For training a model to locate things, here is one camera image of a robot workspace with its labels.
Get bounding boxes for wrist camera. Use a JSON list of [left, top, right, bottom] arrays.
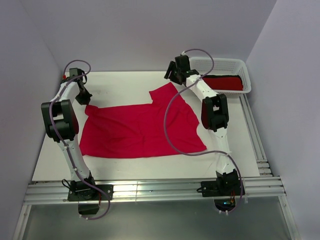
[[174, 54, 191, 73], [61, 68, 88, 85]]

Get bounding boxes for red t-shirt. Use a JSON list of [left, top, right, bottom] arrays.
[[203, 77, 244, 91], [79, 83, 207, 159]]

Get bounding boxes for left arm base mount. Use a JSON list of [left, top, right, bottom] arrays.
[[67, 184, 114, 217]]

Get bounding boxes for white plastic basket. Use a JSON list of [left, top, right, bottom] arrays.
[[189, 56, 252, 96]]

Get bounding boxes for rolled red t-shirt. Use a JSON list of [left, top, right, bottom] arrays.
[[203, 77, 244, 91]]

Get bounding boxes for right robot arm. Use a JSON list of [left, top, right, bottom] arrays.
[[163, 55, 242, 195]]

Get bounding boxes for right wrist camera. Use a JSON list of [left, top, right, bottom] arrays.
[[174, 54, 191, 73]]

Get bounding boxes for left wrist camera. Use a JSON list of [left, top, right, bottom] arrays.
[[61, 68, 88, 85]]

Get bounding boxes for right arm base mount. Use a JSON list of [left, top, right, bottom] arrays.
[[196, 170, 245, 213]]

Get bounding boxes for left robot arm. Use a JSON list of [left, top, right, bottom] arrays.
[[41, 79, 98, 200]]

